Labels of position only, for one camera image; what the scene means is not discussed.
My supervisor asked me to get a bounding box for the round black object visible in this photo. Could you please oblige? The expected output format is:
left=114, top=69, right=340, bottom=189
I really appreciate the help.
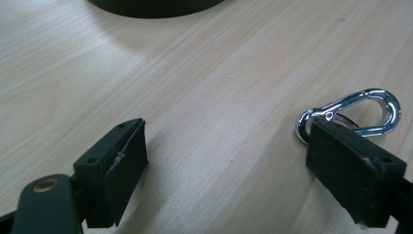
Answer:
left=87, top=0, right=226, bottom=20

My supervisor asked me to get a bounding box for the silver metal carabiner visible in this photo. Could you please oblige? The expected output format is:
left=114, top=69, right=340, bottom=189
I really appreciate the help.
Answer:
left=294, top=87, right=402, bottom=146

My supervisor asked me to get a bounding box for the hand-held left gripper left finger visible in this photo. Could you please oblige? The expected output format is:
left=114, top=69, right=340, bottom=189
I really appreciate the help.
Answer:
left=72, top=117, right=150, bottom=229

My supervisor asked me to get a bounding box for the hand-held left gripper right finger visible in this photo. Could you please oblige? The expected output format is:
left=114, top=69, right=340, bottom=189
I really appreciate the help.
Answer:
left=305, top=116, right=408, bottom=229

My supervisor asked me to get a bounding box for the thin metal key ring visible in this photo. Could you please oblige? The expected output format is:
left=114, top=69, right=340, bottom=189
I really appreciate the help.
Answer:
left=334, top=112, right=360, bottom=131

